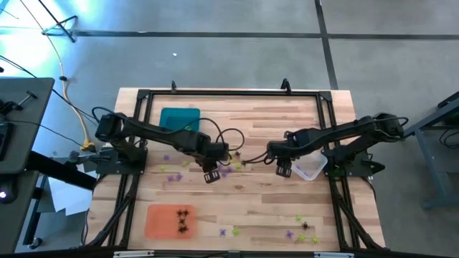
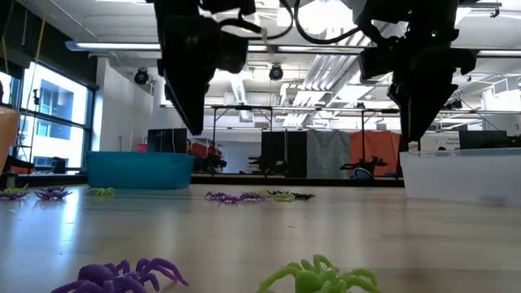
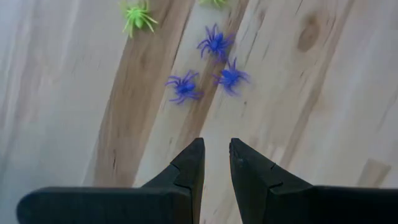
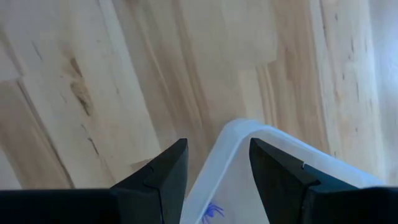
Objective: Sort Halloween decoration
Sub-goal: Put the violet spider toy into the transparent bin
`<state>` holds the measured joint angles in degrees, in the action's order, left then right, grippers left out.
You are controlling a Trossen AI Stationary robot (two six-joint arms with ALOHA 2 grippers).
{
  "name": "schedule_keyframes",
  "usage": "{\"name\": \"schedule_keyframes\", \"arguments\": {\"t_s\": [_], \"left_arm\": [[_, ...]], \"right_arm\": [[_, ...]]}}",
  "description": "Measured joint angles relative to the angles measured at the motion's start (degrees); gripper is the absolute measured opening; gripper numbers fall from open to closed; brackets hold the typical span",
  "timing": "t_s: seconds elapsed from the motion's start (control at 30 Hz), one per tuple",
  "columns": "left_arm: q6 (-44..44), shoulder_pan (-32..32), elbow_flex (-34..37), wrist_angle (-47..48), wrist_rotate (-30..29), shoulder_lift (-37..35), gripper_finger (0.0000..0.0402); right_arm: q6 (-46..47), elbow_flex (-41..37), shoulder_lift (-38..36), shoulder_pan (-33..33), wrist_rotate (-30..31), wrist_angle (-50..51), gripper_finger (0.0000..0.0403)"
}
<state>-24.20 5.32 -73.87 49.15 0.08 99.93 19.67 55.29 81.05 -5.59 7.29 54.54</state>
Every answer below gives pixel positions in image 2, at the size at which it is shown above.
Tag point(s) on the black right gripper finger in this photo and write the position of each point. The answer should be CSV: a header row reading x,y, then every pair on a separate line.
x,y
407,106
431,101

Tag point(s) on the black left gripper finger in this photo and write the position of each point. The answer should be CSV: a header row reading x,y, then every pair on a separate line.
x,y
191,101

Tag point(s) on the black plastic spider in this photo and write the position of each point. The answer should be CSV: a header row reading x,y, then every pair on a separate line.
x,y
277,192
303,196

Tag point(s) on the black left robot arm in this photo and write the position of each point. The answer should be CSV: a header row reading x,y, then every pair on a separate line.
x,y
228,6

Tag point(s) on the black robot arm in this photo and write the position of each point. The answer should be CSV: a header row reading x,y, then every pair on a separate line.
x,y
266,163
211,163
366,164

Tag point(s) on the black track spotlight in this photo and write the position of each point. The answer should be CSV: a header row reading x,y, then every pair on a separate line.
x,y
454,105

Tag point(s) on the white printed sign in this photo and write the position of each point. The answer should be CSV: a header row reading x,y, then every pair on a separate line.
x,y
441,142

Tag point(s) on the orange cloth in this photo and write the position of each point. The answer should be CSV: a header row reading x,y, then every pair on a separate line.
x,y
374,146

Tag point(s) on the black round spotlight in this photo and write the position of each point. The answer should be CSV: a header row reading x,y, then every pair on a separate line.
x,y
141,76
276,72

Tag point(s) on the wide black monitor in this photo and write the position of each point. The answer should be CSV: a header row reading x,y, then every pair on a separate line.
x,y
482,138

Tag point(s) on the red box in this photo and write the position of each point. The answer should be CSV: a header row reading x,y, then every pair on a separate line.
x,y
141,147

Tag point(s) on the long LED light bar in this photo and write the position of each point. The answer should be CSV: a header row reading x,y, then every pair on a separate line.
x,y
118,46

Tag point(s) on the clear plastic bin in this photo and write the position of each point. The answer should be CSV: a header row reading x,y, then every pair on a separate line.
x,y
460,175

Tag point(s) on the blue white round object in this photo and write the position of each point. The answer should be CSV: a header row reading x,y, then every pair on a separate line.
x,y
361,174

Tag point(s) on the white pipe bundle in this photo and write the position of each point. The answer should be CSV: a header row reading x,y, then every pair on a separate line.
x,y
329,73

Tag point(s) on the teal plastic bin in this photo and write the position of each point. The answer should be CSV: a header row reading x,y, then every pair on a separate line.
x,y
138,171

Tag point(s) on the grey cloth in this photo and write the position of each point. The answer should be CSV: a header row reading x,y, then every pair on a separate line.
x,y
327,154

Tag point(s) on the black cabinet panel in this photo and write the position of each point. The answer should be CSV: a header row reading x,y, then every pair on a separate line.
x,y
293,154

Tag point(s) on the large glass window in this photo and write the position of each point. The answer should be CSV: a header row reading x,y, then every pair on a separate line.
x,y
57,101

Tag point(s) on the black tripod stand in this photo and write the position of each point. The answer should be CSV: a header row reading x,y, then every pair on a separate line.
x,y
36,97

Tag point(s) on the orange seat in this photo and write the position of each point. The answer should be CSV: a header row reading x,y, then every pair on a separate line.
x,y
23,169

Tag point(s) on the orange plastic bin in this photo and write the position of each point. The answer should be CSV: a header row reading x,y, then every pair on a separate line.
x,y
7,138

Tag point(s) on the black metal rig frame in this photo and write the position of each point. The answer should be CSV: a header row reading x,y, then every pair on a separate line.
x,y
374,110
244,108

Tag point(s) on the black aluminium table frame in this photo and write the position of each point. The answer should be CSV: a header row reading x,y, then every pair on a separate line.
x,y
325,182

